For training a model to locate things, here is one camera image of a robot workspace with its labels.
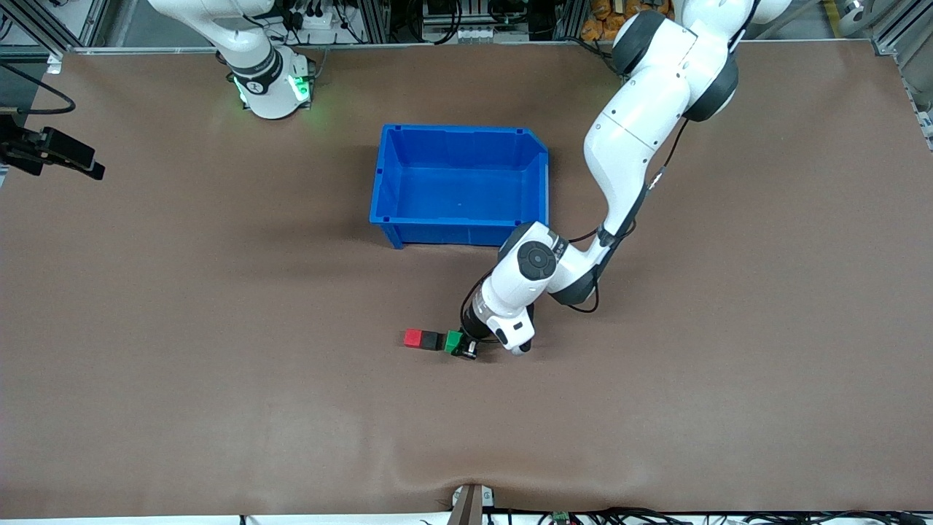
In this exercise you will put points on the white power strip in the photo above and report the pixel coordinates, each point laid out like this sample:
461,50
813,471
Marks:
317,20

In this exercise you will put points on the orange snack bag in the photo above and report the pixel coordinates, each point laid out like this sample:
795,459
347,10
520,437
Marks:
601,29

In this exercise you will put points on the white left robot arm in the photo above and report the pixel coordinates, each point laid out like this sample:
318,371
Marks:
634,131

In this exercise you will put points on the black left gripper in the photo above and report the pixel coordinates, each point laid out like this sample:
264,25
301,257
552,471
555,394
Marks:
471,334

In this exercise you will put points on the blue plastic bin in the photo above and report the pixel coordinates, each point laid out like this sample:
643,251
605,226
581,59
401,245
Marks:
459,189

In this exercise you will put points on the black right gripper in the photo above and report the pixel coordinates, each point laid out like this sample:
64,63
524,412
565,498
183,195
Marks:
30,148

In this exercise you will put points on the white terminal block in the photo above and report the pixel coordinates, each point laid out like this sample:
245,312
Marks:
475,34

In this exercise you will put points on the red cube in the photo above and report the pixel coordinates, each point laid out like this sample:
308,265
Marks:
414,338

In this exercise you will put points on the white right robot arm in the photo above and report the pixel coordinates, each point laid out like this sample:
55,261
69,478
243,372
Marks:
255,73

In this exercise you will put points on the green cube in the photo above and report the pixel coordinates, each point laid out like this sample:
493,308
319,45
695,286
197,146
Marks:
454,340

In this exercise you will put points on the aluminium camera post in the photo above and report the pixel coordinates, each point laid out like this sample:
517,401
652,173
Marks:
470,507

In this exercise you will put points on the small green circuit board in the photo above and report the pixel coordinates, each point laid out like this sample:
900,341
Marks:
561,518

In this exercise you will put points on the black cube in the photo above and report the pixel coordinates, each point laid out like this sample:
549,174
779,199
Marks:
434,341

